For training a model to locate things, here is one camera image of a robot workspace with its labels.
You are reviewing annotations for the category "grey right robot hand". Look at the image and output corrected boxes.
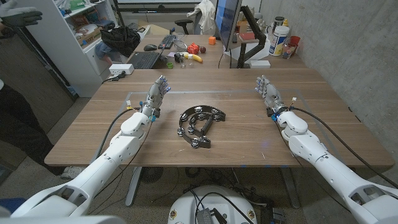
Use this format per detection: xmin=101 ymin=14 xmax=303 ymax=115
xmin=255 ymin=75 xmax=289 ymax=118

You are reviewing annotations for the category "person's grey gloved hand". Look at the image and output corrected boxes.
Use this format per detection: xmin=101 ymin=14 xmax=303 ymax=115
xmin=0 ymin=0 xmax=44 ymax=28

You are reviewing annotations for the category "flat white box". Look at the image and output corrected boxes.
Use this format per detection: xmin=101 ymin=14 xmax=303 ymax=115
xmin=249 ymin=59 xmax=272 ymax=69

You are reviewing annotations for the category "white power strip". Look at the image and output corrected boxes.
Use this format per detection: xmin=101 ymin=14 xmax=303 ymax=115
xmin=108 ymin=63 xmax=135 ymax=76

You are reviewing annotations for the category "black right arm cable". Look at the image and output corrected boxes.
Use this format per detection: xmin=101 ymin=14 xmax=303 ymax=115
xmin=289 ymin=106 xmax=398 ymax=189

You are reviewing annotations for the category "white hanging coat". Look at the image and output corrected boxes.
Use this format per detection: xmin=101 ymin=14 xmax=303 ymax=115
xmin=187 ymin=0 xmax=216 ymax=35

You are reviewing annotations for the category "dark lidded jar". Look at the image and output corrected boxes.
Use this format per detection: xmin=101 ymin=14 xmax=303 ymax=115
xmin=273 ymin=16 xmax=285 ymax=32

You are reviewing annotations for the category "black bag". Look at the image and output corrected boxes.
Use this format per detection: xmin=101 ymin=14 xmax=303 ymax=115
xmin=100 ymin=26 xmax=141 ymax=58

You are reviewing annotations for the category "black keyboard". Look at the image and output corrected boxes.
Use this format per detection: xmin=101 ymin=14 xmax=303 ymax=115
xmin=157 ymin=34 xmax=177 ymax=50

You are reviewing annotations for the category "grey table leg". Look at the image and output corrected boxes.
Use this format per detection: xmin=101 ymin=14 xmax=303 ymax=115
xmin=279 ymin=167 xmax=301 ymax=209
xmin=124 ymin=167 xmax=143 ymax=207

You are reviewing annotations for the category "wire mesh strainer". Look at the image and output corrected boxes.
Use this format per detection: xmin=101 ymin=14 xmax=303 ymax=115
xmin=172 ymin=39 xmax=188 ymax=53

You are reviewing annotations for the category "yellow banana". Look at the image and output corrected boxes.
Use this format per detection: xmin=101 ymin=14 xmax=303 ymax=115
xmin=183 ymin=52 xmax=203 ymax=63

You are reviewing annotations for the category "black half-moon tambourine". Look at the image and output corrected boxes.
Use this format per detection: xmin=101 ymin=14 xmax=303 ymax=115
xmin=177 ymin=105 xmax=226 ymax=149

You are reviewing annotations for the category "white wipes canister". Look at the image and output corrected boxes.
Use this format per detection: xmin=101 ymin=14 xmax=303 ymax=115
xmin=269 ymin=26 xmax=290 ymax=57

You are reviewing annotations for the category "computer monitor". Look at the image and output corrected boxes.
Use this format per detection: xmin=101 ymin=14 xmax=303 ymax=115
xmin=214 ymin=0 xmax=243 ymax=52

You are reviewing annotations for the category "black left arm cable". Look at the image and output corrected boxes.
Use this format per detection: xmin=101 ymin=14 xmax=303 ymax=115
xmin=96 ymin=107 xmax=142 ymax=159

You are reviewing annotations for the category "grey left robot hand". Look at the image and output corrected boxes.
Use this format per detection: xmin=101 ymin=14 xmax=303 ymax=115
xmin=141 ymin=75 xmax=172 ymax=118

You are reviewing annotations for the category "white shelf unit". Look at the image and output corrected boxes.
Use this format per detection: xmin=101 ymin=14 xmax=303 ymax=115
xmin=15 ymin=0 xmax=121 ymax=98

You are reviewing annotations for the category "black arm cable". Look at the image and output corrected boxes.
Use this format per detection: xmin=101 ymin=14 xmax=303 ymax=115
xmin=289 ymin=106 xmax=398 ymax=189
xmin=96 ymin=107 xmax=142 ymax=159

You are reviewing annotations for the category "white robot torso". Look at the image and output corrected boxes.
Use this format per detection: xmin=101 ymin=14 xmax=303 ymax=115
xmin=167 ymin=185 xmax=258 ymax=224

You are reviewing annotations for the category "white shoe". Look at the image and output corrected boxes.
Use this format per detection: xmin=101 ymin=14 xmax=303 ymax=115
xmin=60 ymin=166 xmax=85 ymax=180

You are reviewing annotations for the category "person in black trousers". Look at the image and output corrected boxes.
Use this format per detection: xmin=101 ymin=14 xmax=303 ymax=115
xmin=0 ymin=79 xmax=68 ymax=177

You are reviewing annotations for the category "clear plastic cup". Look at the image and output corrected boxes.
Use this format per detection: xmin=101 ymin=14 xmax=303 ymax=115
xmin=282 ymin=42 xmax=296 ymax=60

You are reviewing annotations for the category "black laptop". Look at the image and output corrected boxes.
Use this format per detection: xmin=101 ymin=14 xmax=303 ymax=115
xmin=127 ymin=51 xmax=162 ymax=70

